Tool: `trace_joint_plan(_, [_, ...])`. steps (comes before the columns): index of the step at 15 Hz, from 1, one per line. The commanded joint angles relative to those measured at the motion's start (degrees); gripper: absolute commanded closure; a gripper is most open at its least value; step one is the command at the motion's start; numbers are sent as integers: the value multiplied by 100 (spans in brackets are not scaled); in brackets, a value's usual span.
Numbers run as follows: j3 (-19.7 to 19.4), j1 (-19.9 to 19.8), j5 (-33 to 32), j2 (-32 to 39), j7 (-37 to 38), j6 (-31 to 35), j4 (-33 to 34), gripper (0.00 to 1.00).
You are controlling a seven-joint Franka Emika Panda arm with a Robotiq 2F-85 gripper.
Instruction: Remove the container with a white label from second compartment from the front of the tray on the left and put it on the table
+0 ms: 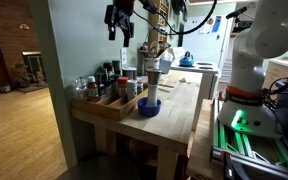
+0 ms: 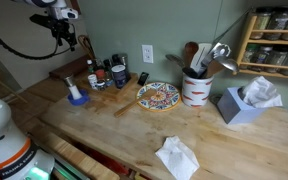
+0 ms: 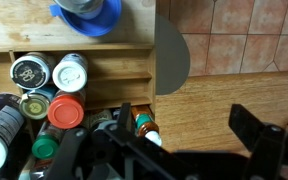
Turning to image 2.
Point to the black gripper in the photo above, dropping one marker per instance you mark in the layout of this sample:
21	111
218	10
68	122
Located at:
63	30

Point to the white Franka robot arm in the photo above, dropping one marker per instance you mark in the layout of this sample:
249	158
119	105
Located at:
4	146

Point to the wooden organizer tray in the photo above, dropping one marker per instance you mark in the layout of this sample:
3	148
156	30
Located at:
115	91

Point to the brown looped utensil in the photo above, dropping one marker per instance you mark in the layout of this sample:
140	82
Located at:
86	46

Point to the dark wooden board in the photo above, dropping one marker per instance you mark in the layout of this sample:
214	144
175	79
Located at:
69	68

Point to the white cap sauce bottle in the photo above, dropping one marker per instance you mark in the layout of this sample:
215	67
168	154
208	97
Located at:
90	66

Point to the steel top salt grinder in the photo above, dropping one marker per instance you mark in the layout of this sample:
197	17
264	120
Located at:
73	88

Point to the small white spice jar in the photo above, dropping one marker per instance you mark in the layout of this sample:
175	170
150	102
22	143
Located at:
92	81

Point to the dark glass bottle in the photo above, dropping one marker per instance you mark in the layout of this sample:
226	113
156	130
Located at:
107	65

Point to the black cap dark bottle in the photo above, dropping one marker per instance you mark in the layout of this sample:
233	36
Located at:
116	59

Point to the small dark lid jar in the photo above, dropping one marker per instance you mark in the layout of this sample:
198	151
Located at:
101	85

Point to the blue round dish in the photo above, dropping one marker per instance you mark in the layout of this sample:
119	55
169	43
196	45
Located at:
79	100

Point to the steel canister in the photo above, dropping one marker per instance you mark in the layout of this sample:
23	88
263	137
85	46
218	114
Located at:
123	59

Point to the dark can with white lid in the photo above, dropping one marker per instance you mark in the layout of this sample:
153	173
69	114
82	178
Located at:
119	77

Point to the small black device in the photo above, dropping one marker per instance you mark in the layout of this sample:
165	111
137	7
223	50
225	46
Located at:
143	78

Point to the flat wooden spatula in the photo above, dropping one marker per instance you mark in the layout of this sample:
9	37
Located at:
132	104

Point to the colorful patterned ceramic trivet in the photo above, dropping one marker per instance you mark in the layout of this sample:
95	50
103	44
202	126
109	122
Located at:
162	96

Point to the grey metal spoon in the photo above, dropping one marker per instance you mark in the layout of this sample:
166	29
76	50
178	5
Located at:
175	60

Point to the wooden mounting board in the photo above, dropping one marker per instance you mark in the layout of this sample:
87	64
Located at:
80	156

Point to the wooden spoon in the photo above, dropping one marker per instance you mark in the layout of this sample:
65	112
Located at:
190	53

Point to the black utensil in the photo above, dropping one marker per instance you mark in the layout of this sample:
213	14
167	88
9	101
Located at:
190	72

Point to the white spatula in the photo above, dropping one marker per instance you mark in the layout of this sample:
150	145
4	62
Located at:
200	56

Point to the white orange utensil crock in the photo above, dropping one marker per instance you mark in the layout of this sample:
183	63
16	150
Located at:
196	90

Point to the brown wooden turner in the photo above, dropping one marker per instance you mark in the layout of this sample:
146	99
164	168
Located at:
213	68

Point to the slotted metal turner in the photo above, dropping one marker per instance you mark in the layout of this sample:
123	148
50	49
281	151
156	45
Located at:
217	51

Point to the round metal strainer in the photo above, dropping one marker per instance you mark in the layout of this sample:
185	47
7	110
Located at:
214	99

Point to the crumpled white napkin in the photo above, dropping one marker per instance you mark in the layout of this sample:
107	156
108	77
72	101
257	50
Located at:
177	157

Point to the metal ladle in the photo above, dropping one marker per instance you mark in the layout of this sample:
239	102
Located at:
229	63

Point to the wooden spice rack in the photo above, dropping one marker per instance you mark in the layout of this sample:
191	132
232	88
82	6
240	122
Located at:
247	50

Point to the grey blue tissue box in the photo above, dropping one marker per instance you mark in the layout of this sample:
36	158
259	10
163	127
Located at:
235	108

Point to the white tissue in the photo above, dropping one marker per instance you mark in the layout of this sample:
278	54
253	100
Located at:
260	92

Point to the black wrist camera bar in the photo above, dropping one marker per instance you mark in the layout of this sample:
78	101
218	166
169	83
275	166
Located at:
44	19

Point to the white wall outlet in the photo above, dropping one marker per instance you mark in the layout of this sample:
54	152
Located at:
147	53

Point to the aluminium frame rail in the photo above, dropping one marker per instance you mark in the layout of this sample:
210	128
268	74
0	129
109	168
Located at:
69	170

